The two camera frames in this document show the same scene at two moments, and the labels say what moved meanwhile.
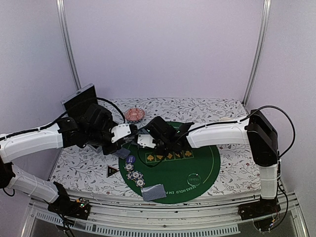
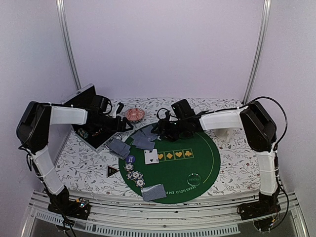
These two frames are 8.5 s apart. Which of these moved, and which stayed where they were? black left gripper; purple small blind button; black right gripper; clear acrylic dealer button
Moved: black left gripper; black right gripper
Stayed: clear acrylic dealer button; purple small blind button
